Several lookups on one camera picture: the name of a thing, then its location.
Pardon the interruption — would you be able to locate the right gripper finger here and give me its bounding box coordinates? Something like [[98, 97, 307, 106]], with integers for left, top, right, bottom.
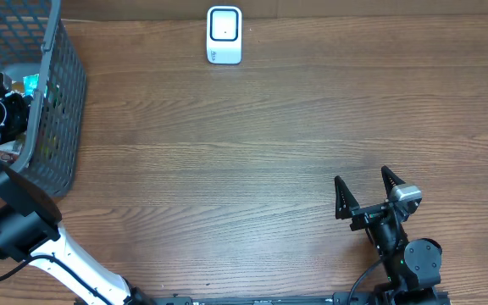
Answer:
[[381, 165, 405, 198], [334, 175, 359, 219]]

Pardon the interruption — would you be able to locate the green lid jar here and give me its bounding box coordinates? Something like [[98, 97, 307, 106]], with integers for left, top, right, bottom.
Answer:
[[23, 74, 39, 96]]

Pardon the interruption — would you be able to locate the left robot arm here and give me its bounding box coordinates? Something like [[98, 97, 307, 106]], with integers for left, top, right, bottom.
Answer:
[[0, 73, 153, 305]]

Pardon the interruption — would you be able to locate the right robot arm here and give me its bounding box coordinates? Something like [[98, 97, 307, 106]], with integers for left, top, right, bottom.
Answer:
[[333, 166, 450, 304]]

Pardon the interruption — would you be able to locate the white barcode scanner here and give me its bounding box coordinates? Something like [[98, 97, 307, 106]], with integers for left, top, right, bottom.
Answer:
[[206, 5, 242, 65]]

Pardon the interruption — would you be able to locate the brown white snack wrapper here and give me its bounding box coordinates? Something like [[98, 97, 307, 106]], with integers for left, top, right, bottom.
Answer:
[[0, 140, 25, 164]]

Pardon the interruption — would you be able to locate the grey plastic mesh basket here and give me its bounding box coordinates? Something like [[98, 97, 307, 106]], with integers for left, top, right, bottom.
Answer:
[[0, 0, 87, 197]]

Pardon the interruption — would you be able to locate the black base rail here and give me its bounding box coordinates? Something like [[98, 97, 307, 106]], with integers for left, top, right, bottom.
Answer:
[[125, 292, 452, 305]]

